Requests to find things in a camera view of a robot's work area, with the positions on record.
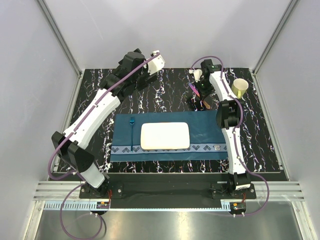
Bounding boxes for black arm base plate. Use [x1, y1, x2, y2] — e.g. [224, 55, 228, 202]
[79, 173, 257, 200]

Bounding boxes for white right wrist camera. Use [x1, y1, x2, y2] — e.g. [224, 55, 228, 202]
[189, 69, 203, 83]

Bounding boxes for white rectangular plate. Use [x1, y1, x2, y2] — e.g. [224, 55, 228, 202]
[140, 122, 191, 150]

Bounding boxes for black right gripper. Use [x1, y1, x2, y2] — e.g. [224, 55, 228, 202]
[193, 77, 214, 101]

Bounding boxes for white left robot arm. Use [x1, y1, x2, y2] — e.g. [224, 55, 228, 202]
[48, 49, 165, 198]

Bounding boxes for right aluminium frame post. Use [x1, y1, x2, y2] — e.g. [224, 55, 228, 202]
[252, 0, 300, 74]

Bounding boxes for pink orange knife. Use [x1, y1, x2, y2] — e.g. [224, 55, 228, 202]
[188, 82, 211, 110]

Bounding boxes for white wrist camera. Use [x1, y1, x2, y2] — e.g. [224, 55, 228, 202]
[189, 69, 203, 83]
[147, 50, 165, 75]

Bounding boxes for blue small fork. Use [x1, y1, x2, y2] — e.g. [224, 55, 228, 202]
[129, 117, 135, 153]

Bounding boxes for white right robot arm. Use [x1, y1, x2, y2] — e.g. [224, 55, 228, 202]
[194, 56, 251, 199]

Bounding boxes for left aluminium frame post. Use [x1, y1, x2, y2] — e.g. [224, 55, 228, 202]
[35, 0, 82, 77]

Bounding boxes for yellow mug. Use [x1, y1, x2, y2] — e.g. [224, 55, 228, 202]
[231, 78, 249, 99]

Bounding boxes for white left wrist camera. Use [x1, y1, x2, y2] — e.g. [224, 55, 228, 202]
[147, 50, 165, 75]

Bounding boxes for aluminium frame post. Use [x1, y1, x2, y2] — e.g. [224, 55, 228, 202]
[252, 0, 300, 74]
[35, 0, 82, 77]

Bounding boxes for blue patterned cloth placemat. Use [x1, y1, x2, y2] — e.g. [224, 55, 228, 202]
[110, 110, 228, 162]

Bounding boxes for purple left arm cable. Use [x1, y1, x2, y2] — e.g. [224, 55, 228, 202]
[47, 55, 160, 238]

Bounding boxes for aluminium front rail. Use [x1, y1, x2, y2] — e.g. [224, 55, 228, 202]
[34, 181, 305, 202]

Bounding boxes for grey cable duct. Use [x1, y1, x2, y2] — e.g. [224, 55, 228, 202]
[43, 201, 248, 211]

